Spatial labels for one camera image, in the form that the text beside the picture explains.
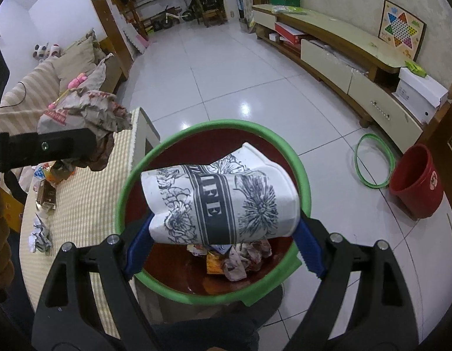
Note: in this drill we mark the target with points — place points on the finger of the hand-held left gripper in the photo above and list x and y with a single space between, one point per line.
57 146

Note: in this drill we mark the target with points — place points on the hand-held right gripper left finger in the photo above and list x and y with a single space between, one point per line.
138 248

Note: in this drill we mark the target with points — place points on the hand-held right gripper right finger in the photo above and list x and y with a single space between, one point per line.
308 248

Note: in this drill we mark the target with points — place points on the blue and white wrapper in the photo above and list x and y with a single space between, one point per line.
38 172

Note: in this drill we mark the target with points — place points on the green rimmed red bin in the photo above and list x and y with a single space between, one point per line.
174 267

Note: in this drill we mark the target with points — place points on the brown printed paper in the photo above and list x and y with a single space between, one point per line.
87 113

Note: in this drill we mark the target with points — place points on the crushed floral paper cup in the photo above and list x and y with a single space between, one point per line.
218 193

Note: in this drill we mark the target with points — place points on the striped beige sofa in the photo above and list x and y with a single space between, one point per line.
24 91

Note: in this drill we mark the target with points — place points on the pink and yellow stick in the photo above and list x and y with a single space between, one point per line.
59 98

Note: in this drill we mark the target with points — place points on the black and white plush toy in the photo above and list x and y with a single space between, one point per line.
39 51

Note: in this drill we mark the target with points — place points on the brown foil pack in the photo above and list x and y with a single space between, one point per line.
46 195

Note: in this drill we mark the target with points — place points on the red and white plush toy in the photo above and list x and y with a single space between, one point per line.
54 50

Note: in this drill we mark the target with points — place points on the pink plush toy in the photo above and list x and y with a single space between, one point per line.
77 81

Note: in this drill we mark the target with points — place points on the crumpled white paper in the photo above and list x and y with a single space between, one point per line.
235 265

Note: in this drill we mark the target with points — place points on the orange wrapper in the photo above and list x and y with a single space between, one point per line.
213 263

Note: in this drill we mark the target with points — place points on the beige cushion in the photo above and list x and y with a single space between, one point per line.
77 56

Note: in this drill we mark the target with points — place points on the crumpled newspaper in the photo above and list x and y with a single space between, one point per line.
40 234

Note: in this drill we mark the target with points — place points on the green hoop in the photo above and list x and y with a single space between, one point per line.
392 164

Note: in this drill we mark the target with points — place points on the red plastic bucket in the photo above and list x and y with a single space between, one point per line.
416 186

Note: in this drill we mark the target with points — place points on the pink foam mat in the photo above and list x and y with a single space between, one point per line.
138 44

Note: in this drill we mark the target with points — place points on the wooden room divider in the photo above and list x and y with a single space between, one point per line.
116 22

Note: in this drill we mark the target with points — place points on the white balance bike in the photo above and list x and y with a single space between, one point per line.
167 18

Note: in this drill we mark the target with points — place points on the white cardboard box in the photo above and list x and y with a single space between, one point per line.
421 93

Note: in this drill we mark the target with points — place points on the wooden media cabinet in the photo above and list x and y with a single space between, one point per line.
339 51

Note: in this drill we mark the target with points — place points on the dark stroller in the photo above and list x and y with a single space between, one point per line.
206 2

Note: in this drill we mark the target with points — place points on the small green packet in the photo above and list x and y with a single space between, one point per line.
416 69

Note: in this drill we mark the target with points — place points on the red flat box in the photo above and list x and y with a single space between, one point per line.
290 33

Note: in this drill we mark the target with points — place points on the star checkers board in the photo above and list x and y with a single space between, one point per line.
401 31

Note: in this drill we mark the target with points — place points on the green plastic packet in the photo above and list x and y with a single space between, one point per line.
288 10

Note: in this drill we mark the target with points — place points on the colourful wall chart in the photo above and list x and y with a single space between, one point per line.
243 3

